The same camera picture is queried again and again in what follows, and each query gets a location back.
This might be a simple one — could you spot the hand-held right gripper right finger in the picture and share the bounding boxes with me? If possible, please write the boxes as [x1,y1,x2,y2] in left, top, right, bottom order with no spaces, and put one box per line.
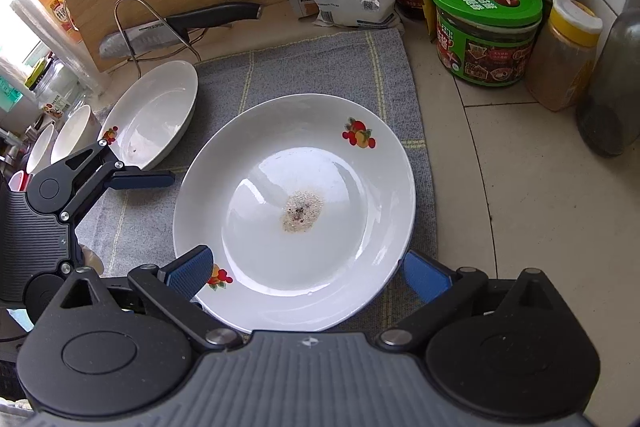
[375,249,577,353]

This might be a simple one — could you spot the green-lidded sauce jar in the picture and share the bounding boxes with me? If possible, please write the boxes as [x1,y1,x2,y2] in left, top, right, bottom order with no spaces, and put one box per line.
[431,0,544,88]

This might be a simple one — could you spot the black-handled kitchen knife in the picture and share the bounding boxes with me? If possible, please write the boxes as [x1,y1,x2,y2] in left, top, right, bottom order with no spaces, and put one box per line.
[98,2,263,60]

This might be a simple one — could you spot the large plastic wrap roll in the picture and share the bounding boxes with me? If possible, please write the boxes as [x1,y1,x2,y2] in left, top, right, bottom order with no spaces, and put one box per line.
[11,0,111,95]

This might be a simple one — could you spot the white pink-flower bowl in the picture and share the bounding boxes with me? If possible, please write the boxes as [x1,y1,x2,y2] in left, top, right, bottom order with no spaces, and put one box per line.
[50,104,104,162]
[25,123,57,176]

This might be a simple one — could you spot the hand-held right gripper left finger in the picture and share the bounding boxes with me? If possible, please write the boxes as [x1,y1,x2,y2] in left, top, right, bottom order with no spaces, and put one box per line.
[47,245,246,353]

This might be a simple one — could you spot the yellow-lidded spice jar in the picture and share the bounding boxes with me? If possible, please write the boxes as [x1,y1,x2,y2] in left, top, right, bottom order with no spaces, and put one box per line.
[525,0,603,112]

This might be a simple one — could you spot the person's left hand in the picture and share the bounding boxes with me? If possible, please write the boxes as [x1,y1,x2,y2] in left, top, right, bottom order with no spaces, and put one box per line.
[75,243,104,279]

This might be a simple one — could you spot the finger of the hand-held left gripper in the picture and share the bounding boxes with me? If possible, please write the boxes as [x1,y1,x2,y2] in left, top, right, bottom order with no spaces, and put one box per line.
[50,141,176,224]

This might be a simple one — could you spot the grey teal checked towel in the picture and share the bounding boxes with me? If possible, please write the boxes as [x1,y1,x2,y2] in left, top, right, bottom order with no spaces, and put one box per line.
[75,28,439,338]

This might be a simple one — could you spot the green dish soap bottle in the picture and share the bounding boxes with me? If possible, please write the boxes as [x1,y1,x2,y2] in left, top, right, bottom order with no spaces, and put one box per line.
[0,74,25,112]

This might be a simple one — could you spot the white stained fruit-print plate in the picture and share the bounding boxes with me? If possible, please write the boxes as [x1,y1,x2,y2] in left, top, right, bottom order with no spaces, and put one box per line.
[172,93,417,334]

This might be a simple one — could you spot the clear bottle red cap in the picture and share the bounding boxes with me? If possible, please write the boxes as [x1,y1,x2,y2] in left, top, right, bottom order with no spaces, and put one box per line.
[575,0,640,158]

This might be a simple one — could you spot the glass jar with green lid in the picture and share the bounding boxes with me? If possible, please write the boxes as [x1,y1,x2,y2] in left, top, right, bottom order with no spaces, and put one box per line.
[25,54,88,118]

